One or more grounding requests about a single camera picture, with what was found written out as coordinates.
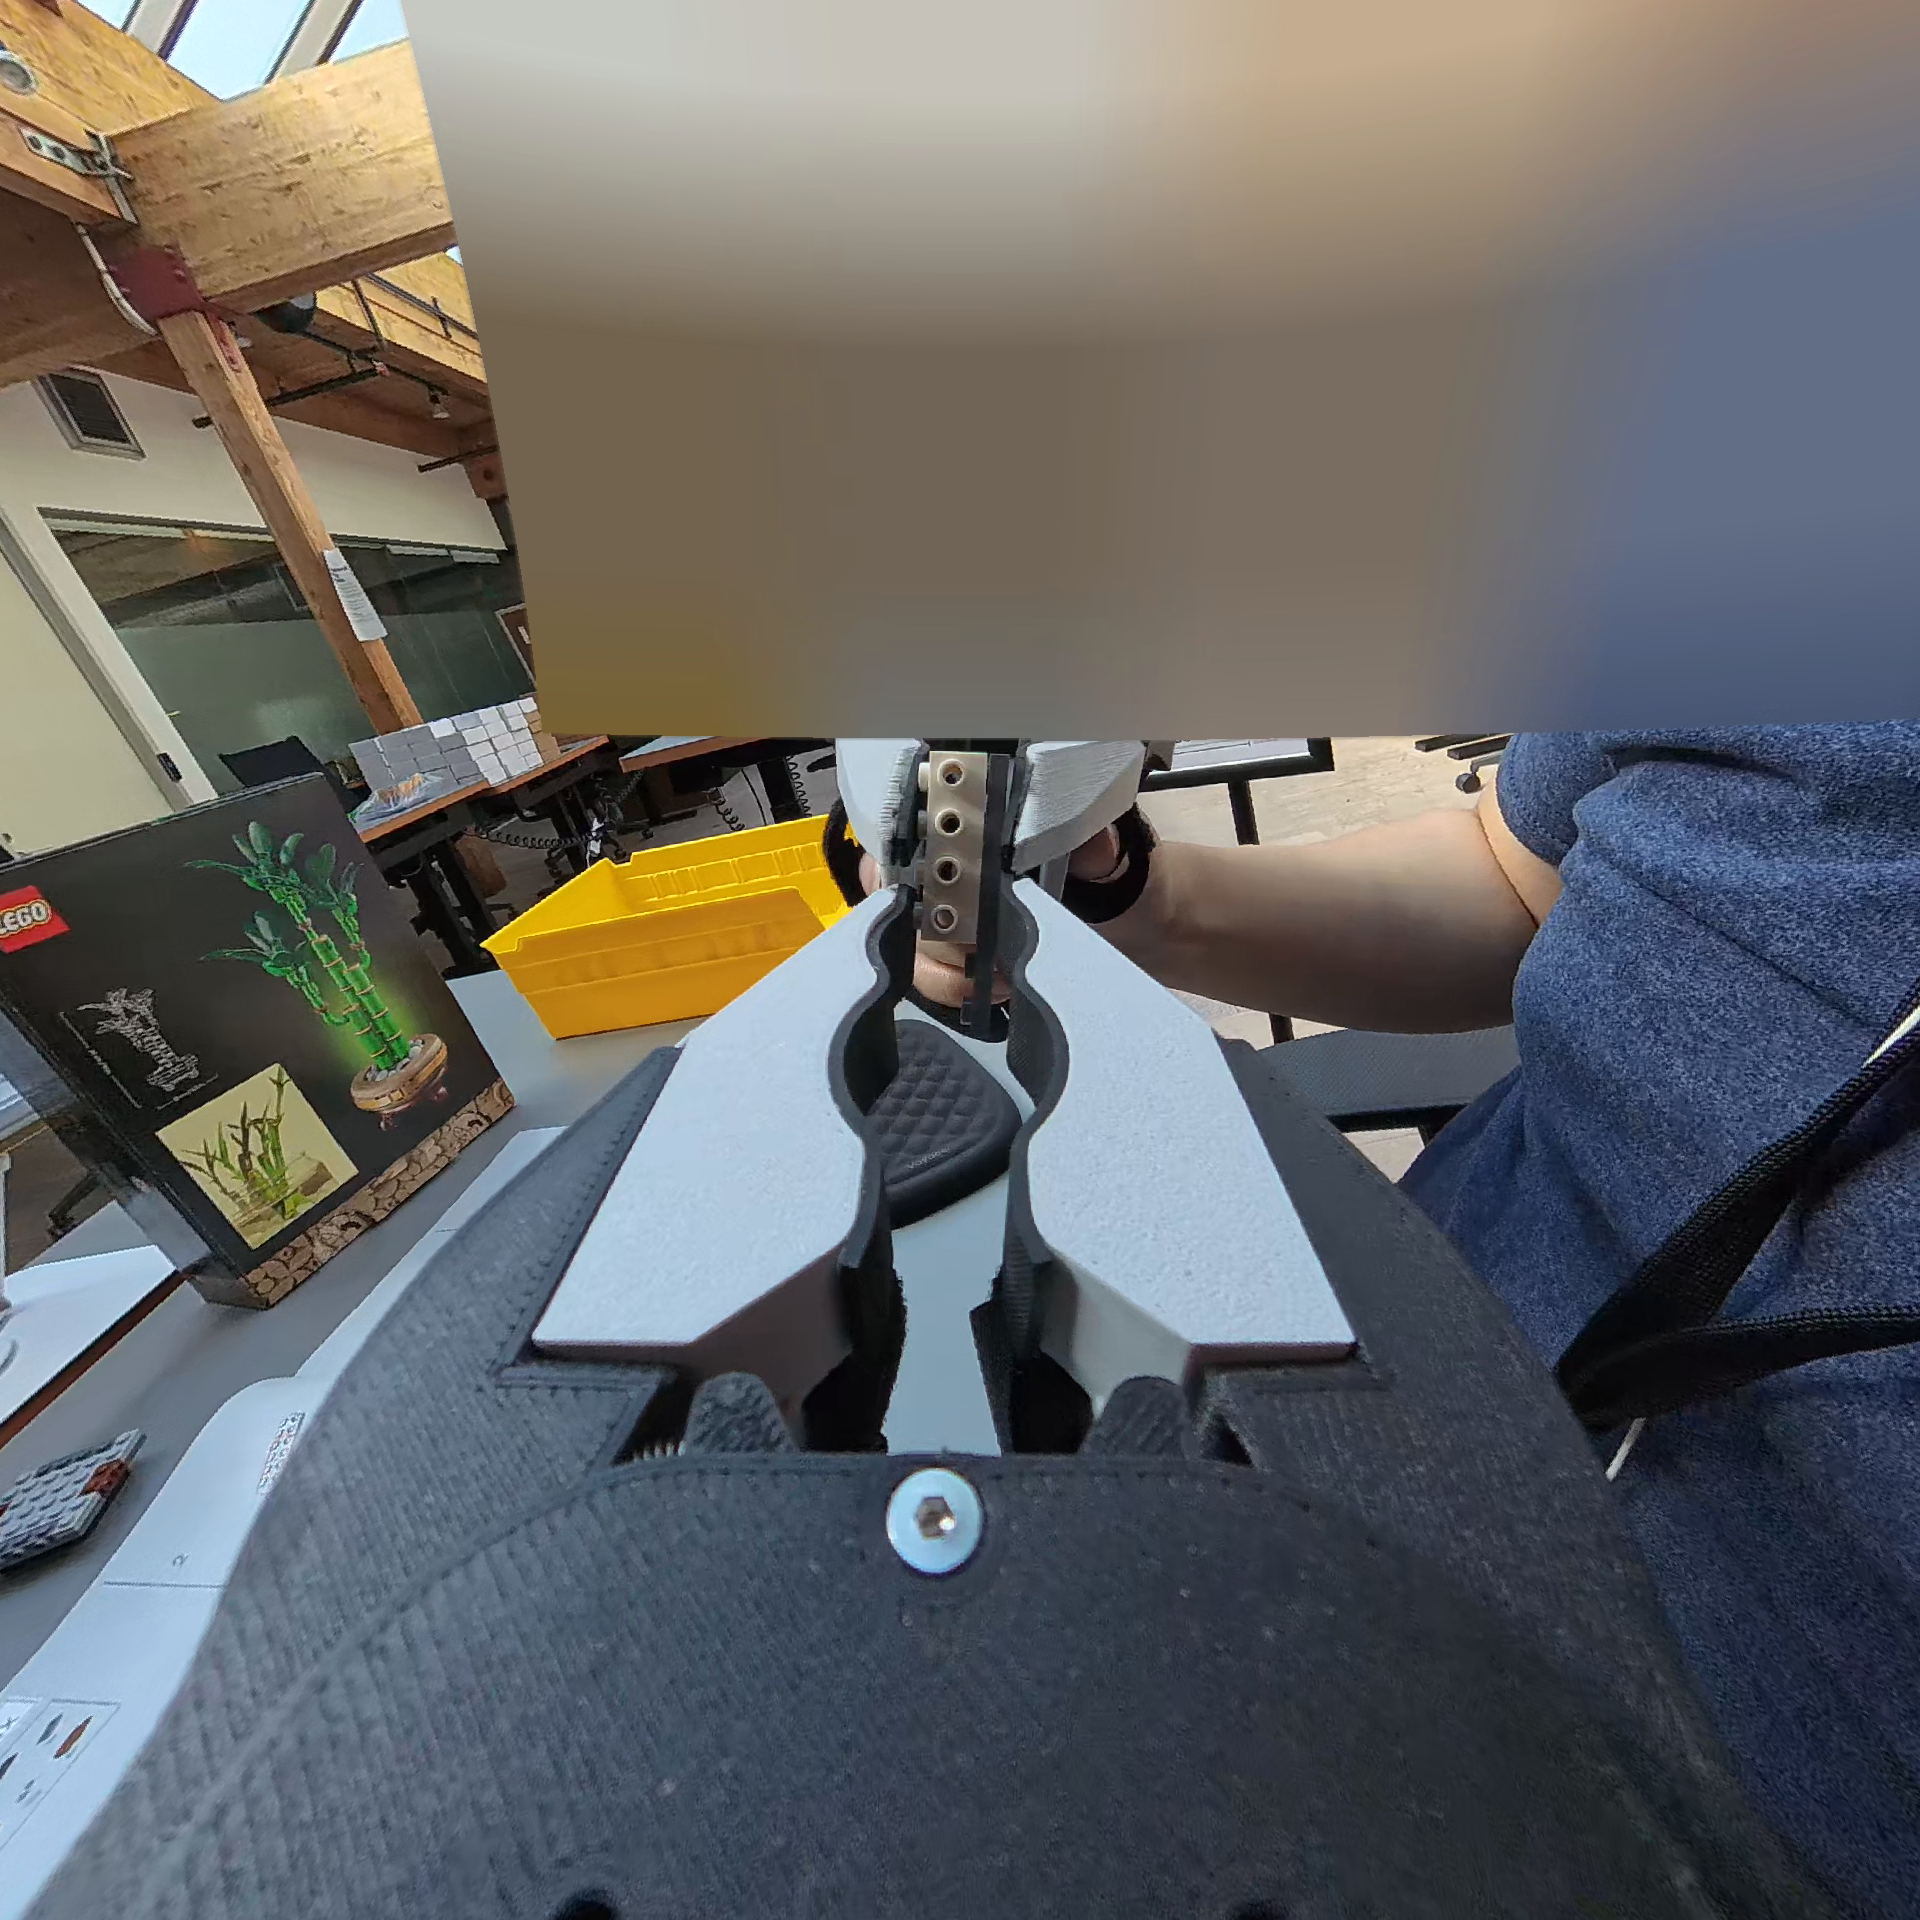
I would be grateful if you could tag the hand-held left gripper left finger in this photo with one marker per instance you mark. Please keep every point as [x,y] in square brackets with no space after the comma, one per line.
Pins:
[722,1185]

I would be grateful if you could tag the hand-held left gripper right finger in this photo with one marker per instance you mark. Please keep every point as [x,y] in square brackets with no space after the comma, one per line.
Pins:
[1172,1185]

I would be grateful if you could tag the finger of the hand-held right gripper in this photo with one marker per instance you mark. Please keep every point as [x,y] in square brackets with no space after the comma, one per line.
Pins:
[1074,796]
[870,796]

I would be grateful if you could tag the tan lego brick assembly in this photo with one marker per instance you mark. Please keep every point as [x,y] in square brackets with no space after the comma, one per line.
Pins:
[954,855]

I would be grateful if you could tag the person's right forearm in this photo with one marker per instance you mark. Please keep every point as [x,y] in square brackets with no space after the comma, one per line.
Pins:
[1320,930]

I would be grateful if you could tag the black lego set box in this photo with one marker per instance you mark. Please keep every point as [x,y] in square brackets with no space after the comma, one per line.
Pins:
[254,1020]

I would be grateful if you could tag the lego instruction booklet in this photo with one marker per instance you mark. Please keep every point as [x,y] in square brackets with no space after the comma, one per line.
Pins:
[166,1575]

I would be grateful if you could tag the grey lego plate assembly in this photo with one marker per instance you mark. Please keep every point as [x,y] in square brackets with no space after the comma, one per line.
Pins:
[60,1500]

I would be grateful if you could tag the black textured chair armrest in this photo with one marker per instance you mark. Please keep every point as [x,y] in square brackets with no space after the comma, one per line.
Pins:
[946,1119]

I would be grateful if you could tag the yellow plastic bin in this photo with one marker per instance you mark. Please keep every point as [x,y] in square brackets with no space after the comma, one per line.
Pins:
[675,938]

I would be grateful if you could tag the stack of small white boxes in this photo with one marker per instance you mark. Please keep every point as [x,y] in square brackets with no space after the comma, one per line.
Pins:
[452,743]

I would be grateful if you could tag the person in blue shirt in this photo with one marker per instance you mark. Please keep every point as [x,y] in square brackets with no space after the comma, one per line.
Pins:
[1694,1200]

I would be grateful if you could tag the white paper notice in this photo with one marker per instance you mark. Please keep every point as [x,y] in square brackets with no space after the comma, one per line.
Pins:
[356,592]

